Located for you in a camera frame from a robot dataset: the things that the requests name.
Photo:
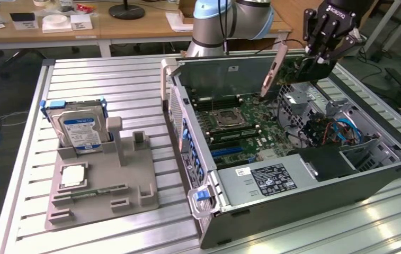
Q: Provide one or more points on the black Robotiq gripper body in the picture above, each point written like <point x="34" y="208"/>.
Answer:
<point x="339" y="16"/>

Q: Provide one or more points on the Nvidia graphics card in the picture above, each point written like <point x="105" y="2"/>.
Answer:
<point x="313" y="71"/>

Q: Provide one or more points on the perforated metal disk bay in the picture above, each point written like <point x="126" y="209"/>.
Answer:
<point x="303" y="103"/>

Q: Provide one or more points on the brown cardboard box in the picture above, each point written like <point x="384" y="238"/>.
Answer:
<point x="188" y="8"/>

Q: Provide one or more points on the white paper stack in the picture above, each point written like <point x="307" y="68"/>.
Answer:
<point x="180" y="23"/>

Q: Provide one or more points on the CPU socket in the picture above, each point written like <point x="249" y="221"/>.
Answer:
<point x="229" y="117"/>

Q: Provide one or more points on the wooden desk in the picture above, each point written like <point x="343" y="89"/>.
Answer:
<point x="133" y="26"/>

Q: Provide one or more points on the black round lamp base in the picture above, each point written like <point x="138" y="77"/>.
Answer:
<point x="126" y="12"/>

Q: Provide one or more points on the grey power supply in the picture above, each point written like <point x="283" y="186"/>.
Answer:
<point x="243" y="185"/>

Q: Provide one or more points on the red small item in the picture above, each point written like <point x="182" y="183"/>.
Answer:
<point x="85" y="8"/>

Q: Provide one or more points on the small white labelled box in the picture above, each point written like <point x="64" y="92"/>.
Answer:
<point x="81" y="22"/>

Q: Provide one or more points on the open black PC case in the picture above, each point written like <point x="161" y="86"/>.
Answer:
<point x="292" y="211"/>

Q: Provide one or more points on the blue case latch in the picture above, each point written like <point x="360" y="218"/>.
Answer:
<point x="201" y="196"/>

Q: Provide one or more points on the white box with round insert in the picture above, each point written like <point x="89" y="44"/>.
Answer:
<point x="57" y="23"/>

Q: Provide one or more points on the hard disk in blue caddy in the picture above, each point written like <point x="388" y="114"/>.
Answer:
<point x="78" y="129"/>

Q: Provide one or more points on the white tape roll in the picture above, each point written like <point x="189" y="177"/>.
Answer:
<point x="40" y="2"/>

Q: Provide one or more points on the grey printed parts rack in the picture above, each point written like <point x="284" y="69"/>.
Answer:
<point x="116" y="185"/>

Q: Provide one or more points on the black and white box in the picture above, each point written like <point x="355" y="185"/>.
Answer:
<point x="24" y="21"/>

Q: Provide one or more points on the black office chair base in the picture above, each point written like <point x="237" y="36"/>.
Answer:
<point x="20" y="56"/>

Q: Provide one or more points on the silver CPU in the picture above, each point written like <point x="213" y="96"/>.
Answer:
<point x="73" y="176"/>

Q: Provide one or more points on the green RAM stick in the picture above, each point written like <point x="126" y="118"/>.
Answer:
<point x="88" y="195"/>

